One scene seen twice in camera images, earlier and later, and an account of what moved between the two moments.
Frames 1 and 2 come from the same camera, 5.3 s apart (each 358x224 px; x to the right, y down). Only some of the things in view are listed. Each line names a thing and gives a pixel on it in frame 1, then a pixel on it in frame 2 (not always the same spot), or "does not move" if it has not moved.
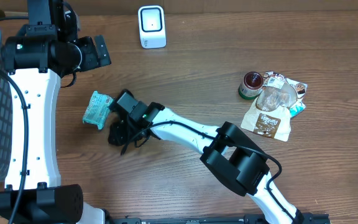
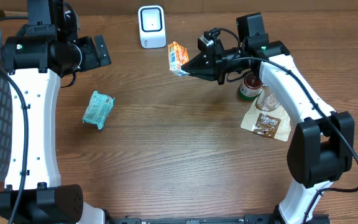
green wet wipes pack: x=97 y=109 does not move
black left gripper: x=94 y=60 does not move
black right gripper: x=123 y=138 -> x=211 y=61
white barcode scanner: x=151 y=23 does not move
